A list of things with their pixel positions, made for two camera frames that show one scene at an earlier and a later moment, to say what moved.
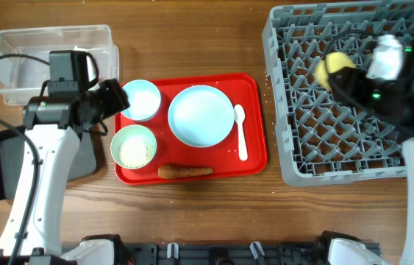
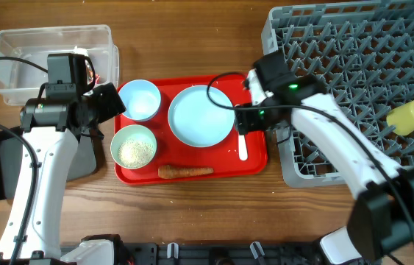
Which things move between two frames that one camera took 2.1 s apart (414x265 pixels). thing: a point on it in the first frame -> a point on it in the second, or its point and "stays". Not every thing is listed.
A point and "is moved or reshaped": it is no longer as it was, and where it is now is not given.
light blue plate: x=200 y=116 stays
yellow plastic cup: x=334 y=62 is moved or reshaped
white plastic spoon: x=239 y=114 stays
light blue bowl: x=144 y=99 stays
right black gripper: x=345 y=85 -> x=246 y=120
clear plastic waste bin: x=19 y=59 stays
